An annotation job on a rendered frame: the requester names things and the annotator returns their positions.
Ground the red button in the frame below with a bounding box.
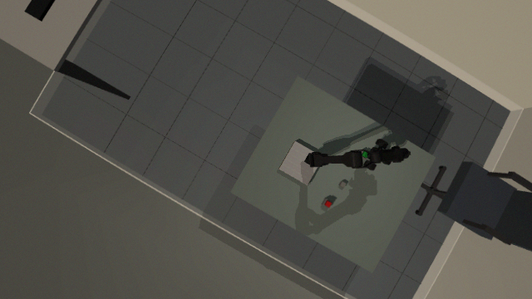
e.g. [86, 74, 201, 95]
[322, 198, 333, 209]

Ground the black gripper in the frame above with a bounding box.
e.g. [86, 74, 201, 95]
[363, 139, 388, 171]

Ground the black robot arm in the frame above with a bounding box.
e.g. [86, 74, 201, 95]
[304, 145, 411, 169]

